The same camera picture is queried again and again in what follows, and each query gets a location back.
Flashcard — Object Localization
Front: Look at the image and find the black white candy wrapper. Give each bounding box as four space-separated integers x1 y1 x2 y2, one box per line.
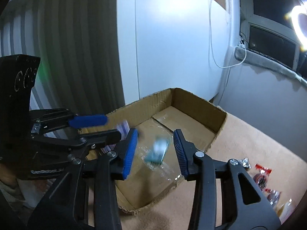
238 157 251 170

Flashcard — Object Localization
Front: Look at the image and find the grey window sill cover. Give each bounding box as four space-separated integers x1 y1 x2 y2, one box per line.
234 47 307 87

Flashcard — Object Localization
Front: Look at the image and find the clear red snack packet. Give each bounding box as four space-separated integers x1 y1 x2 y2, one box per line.
263 188 281 208

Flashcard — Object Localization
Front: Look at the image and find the white refrigerator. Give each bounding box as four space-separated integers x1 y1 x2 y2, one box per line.
116 0 230 104

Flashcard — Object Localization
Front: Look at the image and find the bright ring light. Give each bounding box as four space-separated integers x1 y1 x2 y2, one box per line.
285 4 306 50

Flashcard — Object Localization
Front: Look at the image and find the snickers bar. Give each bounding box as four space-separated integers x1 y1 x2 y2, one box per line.
100 120 130 153

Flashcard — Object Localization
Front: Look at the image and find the white hanging cable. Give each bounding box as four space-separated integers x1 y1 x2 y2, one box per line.
208 0 247 69

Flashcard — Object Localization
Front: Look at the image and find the red black snack packet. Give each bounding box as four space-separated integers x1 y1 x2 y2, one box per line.
253 163 272 191

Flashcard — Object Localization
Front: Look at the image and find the teal snack packet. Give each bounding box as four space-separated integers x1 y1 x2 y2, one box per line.
144 136 171 165

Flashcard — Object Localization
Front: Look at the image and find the brown cardboard box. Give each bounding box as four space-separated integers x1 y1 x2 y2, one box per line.
80 88 227 214

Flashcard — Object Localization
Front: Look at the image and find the sliced bread loaf bag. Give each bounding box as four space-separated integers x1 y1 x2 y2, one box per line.
276 198 296 224

